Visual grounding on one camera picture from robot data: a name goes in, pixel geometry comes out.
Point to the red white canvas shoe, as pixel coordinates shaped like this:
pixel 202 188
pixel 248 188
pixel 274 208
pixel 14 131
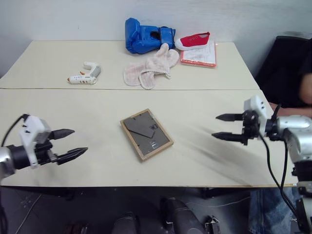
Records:
pixel 192 41

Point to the pink terry cloth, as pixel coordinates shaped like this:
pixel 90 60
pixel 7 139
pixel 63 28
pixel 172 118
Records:
pixel 136 74

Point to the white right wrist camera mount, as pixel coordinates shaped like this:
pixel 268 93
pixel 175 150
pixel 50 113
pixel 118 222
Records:
pixel 258 109

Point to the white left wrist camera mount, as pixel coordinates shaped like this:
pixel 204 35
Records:
pixel 31 126

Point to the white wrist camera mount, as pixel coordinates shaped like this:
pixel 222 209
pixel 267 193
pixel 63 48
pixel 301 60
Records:
pixel 31 126
pixel 258 109

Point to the white orange glue gun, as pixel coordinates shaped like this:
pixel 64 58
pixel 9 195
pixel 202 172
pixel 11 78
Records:
pixel 84 77

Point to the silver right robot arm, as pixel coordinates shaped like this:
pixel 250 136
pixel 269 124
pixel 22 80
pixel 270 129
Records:
pixel 296 136

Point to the person's blue jeans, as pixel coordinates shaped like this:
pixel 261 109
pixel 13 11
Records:
pixel 268 212

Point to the orange-edged document folder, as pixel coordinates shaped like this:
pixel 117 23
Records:
pixel 198 57

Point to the blue boxing glove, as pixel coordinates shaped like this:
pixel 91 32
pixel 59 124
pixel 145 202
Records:
pixel 143 36

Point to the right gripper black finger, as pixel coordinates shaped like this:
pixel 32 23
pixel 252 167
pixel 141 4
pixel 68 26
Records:
pixel 228 136
pixel 230 117

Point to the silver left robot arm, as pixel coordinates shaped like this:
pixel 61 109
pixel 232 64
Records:
pixel 9 158

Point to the person's bare forearm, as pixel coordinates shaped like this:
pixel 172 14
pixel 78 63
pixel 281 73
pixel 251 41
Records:
pixel 306 87

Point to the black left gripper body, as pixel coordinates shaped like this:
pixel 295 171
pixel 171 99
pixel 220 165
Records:
pixel 45 153

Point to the large dark rounded shape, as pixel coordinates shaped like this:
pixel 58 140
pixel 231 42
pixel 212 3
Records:
pixel 181 217

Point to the pink terry oven mitt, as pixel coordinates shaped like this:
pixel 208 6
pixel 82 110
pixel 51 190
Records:
pixel 162 59

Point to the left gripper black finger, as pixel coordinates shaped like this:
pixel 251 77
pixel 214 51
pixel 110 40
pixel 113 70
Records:
pixel 62 133
pixel 72 154

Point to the wooden picture frame face down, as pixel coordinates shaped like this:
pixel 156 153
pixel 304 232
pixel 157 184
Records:
pixel 146 134

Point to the dark boxy shape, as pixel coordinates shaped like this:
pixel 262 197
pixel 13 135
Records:
pixel 212 225

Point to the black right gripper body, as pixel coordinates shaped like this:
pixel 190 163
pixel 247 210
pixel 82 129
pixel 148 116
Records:
pixel 249 126

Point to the small dark rounded shape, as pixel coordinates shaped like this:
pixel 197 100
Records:
pixel 125 224

